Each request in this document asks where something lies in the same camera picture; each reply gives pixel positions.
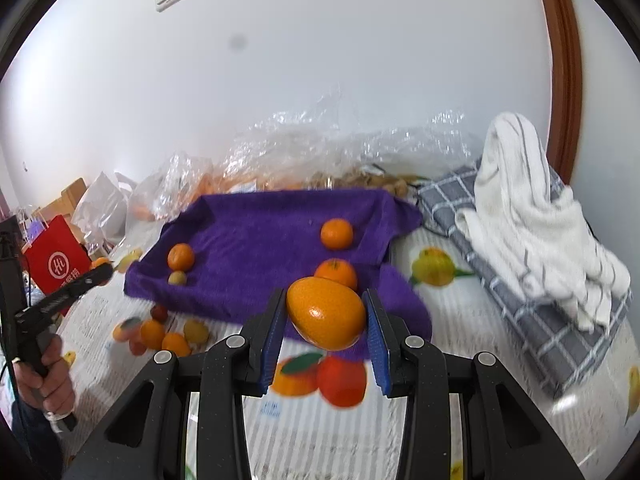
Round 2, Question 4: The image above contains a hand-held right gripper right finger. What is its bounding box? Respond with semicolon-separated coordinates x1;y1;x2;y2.
361;288;586;480

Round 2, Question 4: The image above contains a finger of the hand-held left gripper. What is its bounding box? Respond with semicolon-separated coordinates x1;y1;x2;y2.
15;263;114;332

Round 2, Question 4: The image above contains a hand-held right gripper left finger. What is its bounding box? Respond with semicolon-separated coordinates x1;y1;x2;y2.
62;287;288;480

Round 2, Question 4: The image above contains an orange mandarin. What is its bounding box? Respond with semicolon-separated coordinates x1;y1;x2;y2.
320;218;354;251
314;258;359;292
167;243;196;271
90;257;112;286

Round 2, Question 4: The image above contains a large orange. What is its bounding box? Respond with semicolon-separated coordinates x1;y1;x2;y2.
286;276;367;352

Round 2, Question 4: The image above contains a pile of small mandarins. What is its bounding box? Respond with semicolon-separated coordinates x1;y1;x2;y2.
112;304;210;358

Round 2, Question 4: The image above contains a purple towel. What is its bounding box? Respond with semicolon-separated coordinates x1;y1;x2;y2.
124;187;433;361

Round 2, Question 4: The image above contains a person's left forearm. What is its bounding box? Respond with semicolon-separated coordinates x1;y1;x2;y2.
9;395;67;480

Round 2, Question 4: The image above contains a person's left hand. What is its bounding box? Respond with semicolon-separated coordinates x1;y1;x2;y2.
11;335;77;419

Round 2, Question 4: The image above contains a red paper bag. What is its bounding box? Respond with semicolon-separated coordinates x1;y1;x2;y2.
21;215;93;317

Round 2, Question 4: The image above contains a white plastic bag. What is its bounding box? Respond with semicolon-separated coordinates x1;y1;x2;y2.
72;171;136;251

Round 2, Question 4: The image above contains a fruit-print tablecloth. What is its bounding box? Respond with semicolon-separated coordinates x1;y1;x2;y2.
50;230;640;480

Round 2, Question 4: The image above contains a wooden furniture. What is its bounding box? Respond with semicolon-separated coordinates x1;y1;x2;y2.
37;177;88;221

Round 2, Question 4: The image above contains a clear plastic bag with oranges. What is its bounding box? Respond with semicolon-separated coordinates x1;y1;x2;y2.
125;152;213;226

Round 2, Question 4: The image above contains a grey checked folded cloth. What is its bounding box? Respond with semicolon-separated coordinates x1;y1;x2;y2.
417;157;633;401

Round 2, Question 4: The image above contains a bag of peanuts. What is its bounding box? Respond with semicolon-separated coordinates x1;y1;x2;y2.
307;167;431;201

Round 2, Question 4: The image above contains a white striped towel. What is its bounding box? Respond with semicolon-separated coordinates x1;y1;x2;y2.
455;112;632;332

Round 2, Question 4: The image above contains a large clear plastic bag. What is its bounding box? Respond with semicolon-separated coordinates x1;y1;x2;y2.
222;92;486;196

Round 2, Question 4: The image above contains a brown wooden door frame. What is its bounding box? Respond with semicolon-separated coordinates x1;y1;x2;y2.
530;0;585;183

